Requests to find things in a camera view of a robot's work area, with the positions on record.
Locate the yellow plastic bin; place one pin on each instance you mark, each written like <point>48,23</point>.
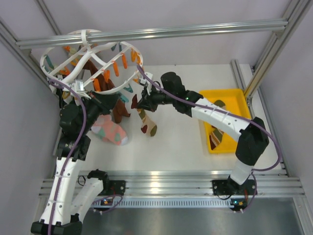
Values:
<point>236,104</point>

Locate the brown sock on hanger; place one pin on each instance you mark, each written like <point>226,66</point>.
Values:
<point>117,107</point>

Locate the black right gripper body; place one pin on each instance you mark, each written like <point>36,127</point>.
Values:
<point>155,98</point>

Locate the white round clip hanger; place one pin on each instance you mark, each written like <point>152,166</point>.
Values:
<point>105,57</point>

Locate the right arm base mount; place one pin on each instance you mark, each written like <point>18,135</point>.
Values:
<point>229,187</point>

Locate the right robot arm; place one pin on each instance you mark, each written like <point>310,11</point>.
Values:
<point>250,135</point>

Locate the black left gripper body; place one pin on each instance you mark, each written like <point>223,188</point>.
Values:
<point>104,107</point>

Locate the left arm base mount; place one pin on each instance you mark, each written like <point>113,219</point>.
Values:
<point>116,187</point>

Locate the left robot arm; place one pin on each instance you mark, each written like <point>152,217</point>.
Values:
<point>65,212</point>

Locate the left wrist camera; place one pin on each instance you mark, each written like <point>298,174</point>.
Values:
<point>77,89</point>

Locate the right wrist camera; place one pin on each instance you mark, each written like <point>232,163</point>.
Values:
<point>142,79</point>

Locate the pink patterned sock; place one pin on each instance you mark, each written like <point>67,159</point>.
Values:
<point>107,130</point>

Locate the tan brown sock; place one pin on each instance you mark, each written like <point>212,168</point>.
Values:
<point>148,126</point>

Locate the aluminium top rail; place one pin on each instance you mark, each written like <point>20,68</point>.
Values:
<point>154,33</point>

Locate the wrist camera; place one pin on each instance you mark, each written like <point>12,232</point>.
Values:
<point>142,79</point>
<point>77,89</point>

